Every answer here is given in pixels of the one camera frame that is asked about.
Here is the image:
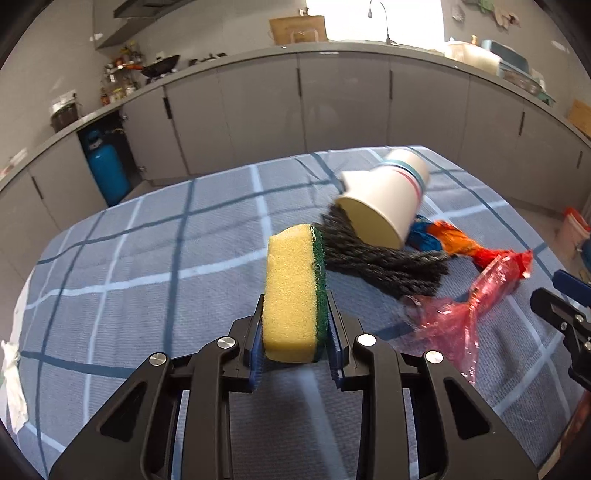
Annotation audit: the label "crumpled white tissue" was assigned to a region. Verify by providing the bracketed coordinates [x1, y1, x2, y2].
[0, 340, 29, 435]

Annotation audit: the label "steel gooseneck faucet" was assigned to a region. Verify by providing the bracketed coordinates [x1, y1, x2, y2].
[368, 0, 402, 46]

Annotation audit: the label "row of sauce bottles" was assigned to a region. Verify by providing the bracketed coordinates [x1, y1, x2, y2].
[100, 83, 139, 106]

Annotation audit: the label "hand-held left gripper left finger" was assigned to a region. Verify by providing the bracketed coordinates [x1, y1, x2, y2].
[48, 293, 266, 480]

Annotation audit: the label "white plastic basin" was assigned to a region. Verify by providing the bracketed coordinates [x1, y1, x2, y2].
[445, 41, 502, 75]

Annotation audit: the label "metal spice rack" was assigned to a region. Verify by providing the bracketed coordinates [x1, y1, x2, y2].
[102, 41, 144, 84]

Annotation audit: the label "small blue gas cylinder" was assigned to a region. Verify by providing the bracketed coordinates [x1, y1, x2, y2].
[85, 130, 131, 207]

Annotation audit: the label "gas stove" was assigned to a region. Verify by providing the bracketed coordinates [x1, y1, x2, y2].
[180, 50, 227, 70]

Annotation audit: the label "grey wall cabinets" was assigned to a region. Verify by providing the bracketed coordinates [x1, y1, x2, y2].
[92, 0, 153, 49]

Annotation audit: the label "beige gloves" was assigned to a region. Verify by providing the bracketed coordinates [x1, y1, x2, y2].
[492, 2, 525, 28]

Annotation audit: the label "yellow green sponge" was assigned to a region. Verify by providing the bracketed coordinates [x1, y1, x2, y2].
[262, 224, 329, 364]

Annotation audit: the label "blue dish rack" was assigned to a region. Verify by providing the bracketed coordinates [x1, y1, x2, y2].
[480, 39, 546, 95]

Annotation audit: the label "grey kitchen counter cabinets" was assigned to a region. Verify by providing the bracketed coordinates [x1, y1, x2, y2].
[0, 39, 591, 259]

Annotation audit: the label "black braided rope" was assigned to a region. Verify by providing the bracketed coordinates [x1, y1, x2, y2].
[318, 205, 451, 296]

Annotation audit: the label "blue checked tablecloth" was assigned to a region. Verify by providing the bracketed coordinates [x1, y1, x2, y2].
[0, 145, 587, 480]

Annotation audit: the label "pink bucket red liner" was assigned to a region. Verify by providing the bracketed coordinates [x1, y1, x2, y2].
[556, 206, 591, 252]

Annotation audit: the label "orange red blue wrapper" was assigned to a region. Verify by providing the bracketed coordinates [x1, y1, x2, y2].
[409, 220, 509, 271]

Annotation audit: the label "bright window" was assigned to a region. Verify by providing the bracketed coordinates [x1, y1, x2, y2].
[305, 0, 441, 43]

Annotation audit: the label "red plastic bag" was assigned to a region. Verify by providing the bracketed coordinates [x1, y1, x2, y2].
[401, 251, 535, 386]

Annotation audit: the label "white paper cup blue bands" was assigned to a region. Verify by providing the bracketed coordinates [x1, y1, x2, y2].
[335, 148, 431, 250]

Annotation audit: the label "wooden cutting board on stand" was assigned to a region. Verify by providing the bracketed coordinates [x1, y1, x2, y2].
[269, 15, 328, 45]

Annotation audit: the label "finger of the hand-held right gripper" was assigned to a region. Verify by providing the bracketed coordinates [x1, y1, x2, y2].
[553, 269, 591, 305]
[529, 287, 591, 332]

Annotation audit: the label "pale wooden cutting board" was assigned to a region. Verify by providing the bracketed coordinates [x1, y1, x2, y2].
[567, 99, 591, 137]

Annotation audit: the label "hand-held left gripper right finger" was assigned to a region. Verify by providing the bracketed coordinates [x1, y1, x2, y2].
[325, 293, 539, 480]

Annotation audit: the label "range hood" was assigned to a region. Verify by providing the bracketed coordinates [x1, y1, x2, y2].
[113, 0, 185, 19]

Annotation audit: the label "black wok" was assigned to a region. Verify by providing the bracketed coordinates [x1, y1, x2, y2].
[141, 54, 181, 79]

